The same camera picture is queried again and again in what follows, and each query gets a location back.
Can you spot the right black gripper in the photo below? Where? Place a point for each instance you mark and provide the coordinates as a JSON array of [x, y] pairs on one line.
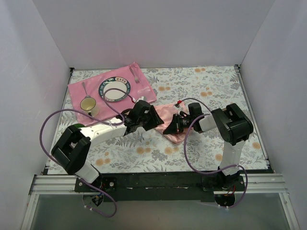
[[178, 123]]

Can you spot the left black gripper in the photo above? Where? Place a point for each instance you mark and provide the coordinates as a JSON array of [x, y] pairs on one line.
[[148, 117]]

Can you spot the salmon pink satin napkin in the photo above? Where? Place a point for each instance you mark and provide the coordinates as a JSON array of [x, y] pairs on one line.
[[166, 114]]

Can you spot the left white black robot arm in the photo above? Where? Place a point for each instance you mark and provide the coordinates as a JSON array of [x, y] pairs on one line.
[[71, 149]]

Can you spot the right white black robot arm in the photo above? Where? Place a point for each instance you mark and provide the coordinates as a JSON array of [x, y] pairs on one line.
[[234, 127]]

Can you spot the silver fork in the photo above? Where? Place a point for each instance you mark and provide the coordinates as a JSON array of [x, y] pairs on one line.
[[136, 79]]

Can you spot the white plate dark rim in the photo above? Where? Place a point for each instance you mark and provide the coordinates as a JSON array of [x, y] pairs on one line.
[[114, 89]]

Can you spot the pink floral placemat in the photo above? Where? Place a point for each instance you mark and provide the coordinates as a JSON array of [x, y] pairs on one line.
[[143, 88]]

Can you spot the cream enamel mug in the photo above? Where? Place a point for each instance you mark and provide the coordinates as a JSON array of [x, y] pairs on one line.
[[89, 105]]

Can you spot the silver spoon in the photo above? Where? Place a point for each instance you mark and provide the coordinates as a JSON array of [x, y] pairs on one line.
[[86, 94]]

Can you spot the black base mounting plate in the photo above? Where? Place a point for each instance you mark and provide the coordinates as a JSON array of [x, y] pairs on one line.
[[165, 186]]

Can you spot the green interior floral mug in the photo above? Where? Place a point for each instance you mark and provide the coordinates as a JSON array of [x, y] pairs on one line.
[[78, 125]]

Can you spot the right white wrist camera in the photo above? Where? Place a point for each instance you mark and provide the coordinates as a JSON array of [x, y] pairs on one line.
[[180, 109]]

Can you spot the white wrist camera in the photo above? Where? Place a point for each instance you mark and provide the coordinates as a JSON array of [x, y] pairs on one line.
[[142, 98], [180, 109]]

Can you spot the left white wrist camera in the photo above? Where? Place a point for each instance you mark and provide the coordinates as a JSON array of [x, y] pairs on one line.
[[142, 98]]

